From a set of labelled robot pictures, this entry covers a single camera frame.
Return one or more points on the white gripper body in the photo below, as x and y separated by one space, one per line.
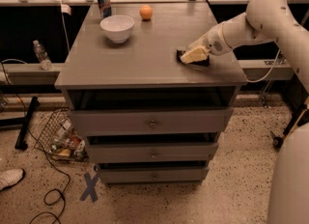
212 42

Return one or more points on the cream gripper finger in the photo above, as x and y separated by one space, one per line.
197 43
196 55

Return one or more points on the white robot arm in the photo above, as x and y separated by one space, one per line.
270 21

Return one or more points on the white ceramic bowl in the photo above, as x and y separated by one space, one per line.
117 28

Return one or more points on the orange fruit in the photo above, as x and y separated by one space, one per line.
146 12

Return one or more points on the top grey drawer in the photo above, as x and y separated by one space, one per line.
128 122

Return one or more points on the grey drawer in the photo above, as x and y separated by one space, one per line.
131 153
179 174
128 122

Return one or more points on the grey drawer cabinet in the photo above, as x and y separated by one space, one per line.
143 74

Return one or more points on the blue energy drink can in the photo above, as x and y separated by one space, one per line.
104 8

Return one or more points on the black wheeled cart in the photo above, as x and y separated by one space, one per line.
277 141

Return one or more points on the middle grey drawer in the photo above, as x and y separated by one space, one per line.
131 153

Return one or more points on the bottom grey drawer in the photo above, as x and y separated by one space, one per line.
179 174

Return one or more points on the clear plastic water bottle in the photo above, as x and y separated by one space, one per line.
42 55

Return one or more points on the blue tape cross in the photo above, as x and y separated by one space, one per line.
90 190

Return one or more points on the black metal bar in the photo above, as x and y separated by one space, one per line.
20 142

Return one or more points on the white shoe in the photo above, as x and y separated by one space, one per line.
11 177

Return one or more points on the wire basket with items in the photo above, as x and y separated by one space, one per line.
58 138

